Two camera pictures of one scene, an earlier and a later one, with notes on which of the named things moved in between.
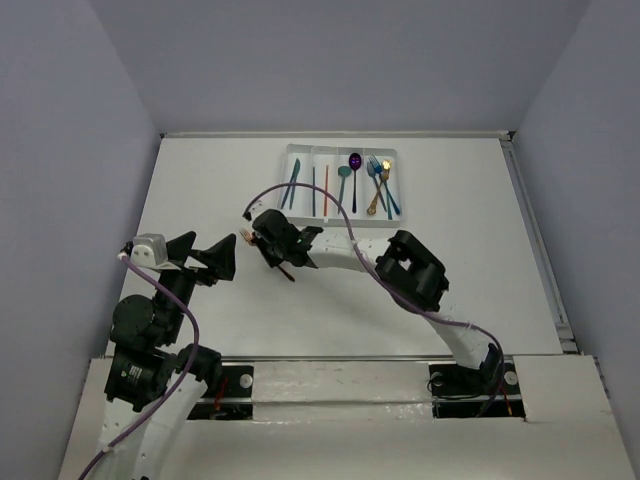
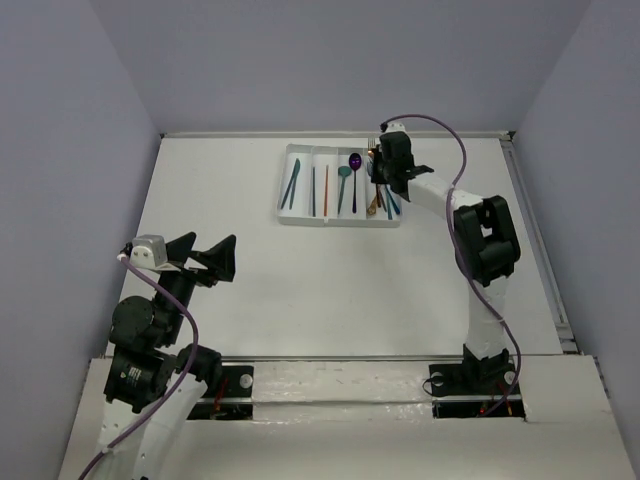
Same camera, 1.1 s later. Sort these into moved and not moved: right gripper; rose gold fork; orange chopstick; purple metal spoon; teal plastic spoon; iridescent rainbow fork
Moved: rose gold fork; right gripper
Not moved: purple metal spoon; teal plastic spoon; iridescent rainbow fork; orange chopstick
